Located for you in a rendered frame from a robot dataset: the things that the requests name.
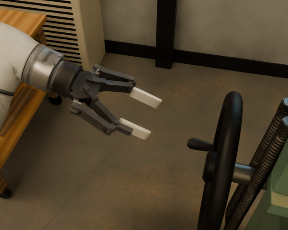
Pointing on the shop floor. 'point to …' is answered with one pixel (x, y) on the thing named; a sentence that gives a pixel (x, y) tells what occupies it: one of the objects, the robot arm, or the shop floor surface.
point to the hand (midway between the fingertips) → (144, 115)
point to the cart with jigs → (17, 99)
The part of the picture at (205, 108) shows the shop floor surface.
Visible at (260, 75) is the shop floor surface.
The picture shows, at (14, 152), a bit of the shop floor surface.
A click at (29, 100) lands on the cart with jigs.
